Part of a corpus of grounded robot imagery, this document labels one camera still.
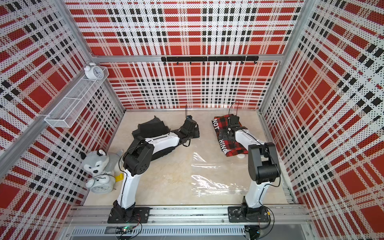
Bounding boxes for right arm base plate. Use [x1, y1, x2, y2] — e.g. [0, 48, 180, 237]
[228, 206, 270, 224]

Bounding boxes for white alarm clock on floor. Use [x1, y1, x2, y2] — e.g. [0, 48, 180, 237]
[86, 175, 116, 194]

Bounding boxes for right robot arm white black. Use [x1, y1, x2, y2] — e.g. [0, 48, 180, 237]
[222, 114, 281, 221]

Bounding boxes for white alarm clock on shelf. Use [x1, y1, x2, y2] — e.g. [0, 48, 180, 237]
[84, 63, 104, 80]

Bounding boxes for electronics board with cables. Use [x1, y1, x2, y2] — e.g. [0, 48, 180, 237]
[105, 226, 143, 240]

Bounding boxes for black hook rail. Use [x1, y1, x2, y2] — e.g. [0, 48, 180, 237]
[161, 56, 260, 63]

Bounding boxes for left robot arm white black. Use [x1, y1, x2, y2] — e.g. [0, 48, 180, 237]
[111, 116, 200, 222]

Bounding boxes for red black plaid shirt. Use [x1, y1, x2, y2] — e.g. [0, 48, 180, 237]
[212, 114, 248, 157]

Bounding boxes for white wire mesh shelf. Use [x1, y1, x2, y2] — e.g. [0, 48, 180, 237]
[45, 66, 109, 128]

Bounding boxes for yellow small block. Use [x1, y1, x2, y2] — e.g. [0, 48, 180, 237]
[115, 174, 124, 182]

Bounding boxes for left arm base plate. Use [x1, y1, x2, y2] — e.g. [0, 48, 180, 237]
[107, 206, 150, 224]

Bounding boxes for grey husky plush toy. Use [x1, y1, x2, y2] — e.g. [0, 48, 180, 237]
[80, 149, 124, 177]

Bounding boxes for aluminium mounting rail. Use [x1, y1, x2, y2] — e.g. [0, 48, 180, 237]
[64, 205, 312, 227]

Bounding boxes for clear plastic vacuum bag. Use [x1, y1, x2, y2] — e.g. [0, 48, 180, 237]
[191, 148, 251, 197]

